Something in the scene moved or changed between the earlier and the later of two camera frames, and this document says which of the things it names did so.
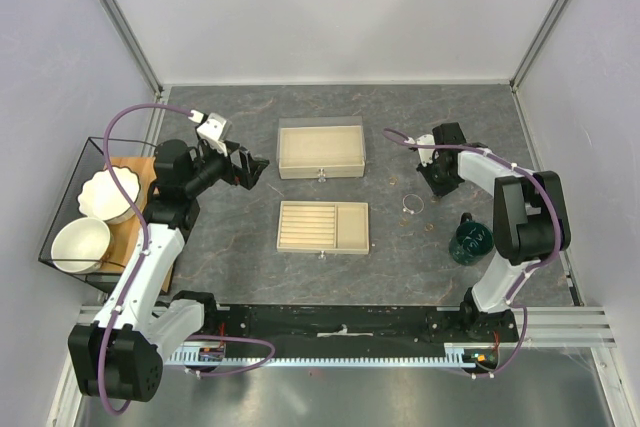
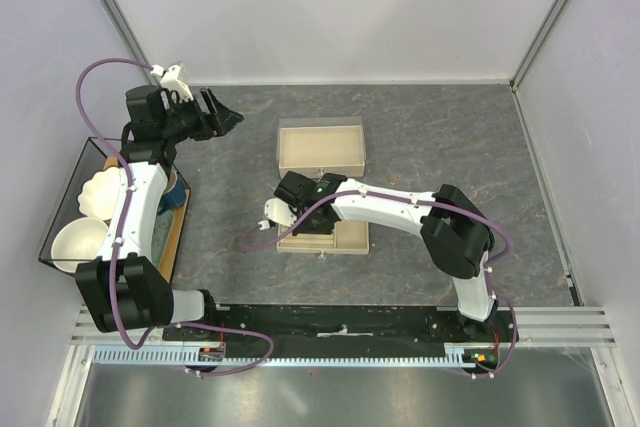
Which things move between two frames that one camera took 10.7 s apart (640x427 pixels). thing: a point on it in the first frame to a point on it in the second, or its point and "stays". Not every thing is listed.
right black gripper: (437, 190) to (326, 228)
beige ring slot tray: (323, 227) stays
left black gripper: (251, 168) to (220, 120)
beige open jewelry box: (321, 148) stays
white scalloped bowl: (102, 196) stays
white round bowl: (81, 246) stays
